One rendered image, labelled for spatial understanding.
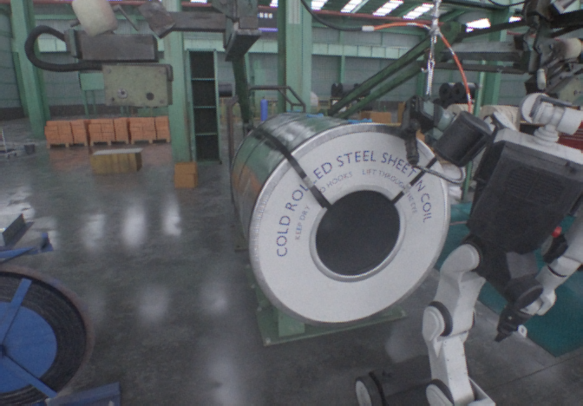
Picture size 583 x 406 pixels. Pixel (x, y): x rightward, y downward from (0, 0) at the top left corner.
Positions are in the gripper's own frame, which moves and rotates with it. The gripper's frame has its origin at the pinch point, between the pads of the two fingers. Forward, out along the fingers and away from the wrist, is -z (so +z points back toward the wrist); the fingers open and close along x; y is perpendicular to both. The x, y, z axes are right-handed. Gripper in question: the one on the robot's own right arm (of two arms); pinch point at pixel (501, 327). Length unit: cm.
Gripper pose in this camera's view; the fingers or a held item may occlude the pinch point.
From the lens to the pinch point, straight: 164.7
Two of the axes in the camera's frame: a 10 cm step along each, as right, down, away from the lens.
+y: -8.0, -3.8, 4.6
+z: -0.3, -7.4, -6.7
